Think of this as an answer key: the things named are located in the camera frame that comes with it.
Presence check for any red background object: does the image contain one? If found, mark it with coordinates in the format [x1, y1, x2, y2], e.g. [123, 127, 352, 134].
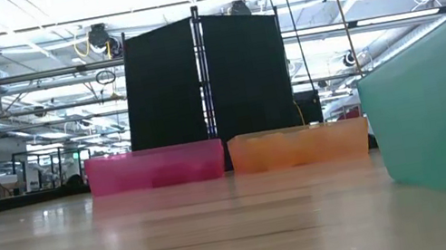
[342, 103, 364, 121]

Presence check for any green translucent plastic bin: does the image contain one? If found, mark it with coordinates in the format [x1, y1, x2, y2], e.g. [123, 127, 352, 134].
[344, 0, 446, 230]

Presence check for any black aluminium table frame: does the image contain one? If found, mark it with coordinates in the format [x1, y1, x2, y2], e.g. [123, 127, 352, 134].
[0, 181, 92, 215]

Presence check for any black background box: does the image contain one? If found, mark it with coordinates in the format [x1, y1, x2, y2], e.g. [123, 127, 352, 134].
[292, 88, 325, 128]

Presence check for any orange translucent plastic bin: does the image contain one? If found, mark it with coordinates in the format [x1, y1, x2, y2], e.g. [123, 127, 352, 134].
[225, 111, 374, 178]

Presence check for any black hanging cable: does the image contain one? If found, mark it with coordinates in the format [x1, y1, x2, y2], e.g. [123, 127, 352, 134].
[278, 0, 318, 95]

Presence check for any black ceiling cable reel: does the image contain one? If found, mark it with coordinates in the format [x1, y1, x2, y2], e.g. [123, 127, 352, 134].
[228, 0, 253, 19]
[341, 49, 359, 69]
[85, 19, 124, 63]

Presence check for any pink translucent plastic bin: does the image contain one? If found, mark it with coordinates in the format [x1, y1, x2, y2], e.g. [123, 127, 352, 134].
[82, 135, 229, 201]

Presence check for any black folding screen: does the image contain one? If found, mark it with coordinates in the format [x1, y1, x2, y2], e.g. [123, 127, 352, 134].
[109, 0, 301, 160]

